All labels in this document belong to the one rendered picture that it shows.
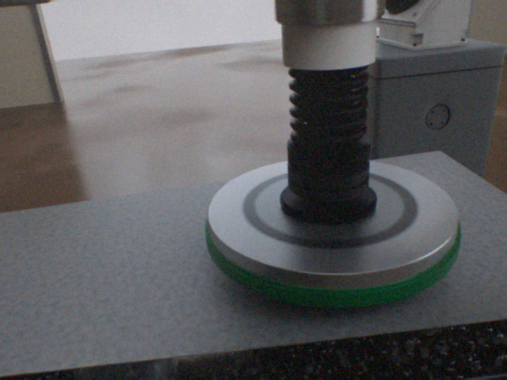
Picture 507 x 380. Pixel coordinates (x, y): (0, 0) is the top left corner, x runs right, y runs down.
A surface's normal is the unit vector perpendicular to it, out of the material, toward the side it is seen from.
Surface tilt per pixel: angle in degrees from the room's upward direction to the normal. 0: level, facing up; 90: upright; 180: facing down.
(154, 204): 0
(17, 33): 90
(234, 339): 0
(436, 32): 90
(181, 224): 0
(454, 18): 90
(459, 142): 90
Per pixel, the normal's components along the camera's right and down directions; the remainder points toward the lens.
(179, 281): -0.07, -0.90
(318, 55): -0.39, 0.42
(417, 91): 0.18, 0.41
